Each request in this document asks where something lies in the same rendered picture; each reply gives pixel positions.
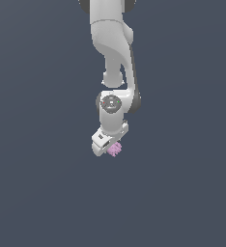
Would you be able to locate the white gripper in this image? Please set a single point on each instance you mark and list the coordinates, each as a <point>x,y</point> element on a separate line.
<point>102,140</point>

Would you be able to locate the small pink knobby object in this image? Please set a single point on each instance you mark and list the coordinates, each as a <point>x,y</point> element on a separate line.
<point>114,149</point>

